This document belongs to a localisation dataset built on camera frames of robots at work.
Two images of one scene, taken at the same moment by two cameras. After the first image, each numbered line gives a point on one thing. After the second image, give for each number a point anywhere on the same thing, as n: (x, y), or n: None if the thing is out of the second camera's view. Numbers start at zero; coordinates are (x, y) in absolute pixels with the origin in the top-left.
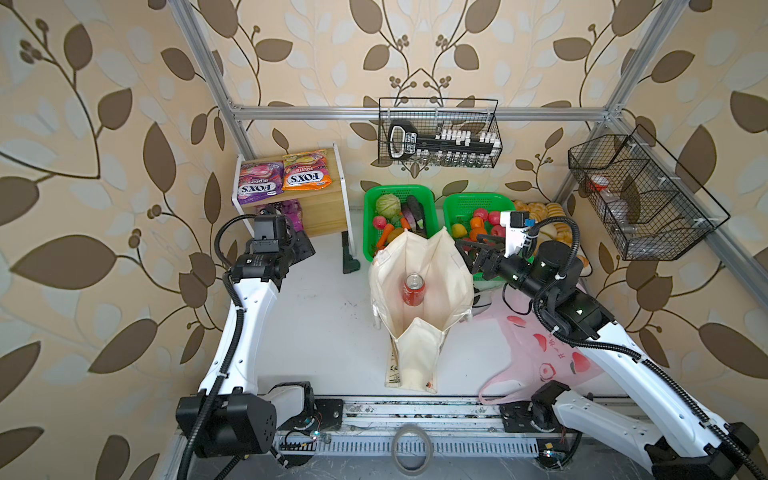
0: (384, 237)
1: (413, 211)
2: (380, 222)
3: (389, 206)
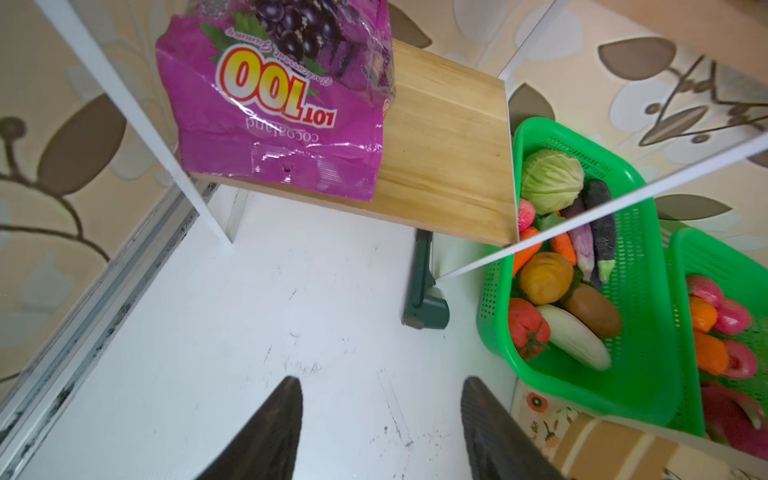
0: (562, 245)
1: (594, 243)
2: (526, 214)
3: (551, 180)
